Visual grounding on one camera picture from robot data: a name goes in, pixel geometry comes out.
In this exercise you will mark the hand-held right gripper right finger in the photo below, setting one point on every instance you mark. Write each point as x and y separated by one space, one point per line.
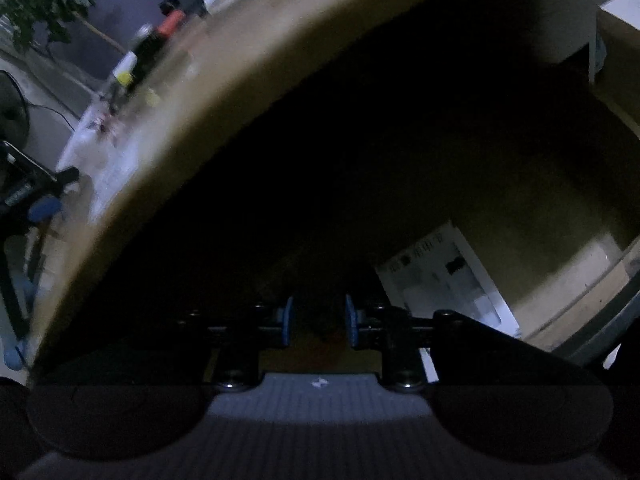
352 321

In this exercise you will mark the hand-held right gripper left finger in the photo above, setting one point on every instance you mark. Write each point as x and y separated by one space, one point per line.
287 321

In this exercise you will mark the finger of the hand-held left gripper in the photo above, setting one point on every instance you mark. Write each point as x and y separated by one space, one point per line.
45 210
12 356

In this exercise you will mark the white printed paper label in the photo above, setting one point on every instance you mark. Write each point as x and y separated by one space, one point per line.
440 280

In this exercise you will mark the black standing fan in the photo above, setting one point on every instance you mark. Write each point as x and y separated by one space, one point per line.
12 110

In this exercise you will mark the pale wooden furniture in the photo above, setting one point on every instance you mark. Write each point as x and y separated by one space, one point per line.
620 15

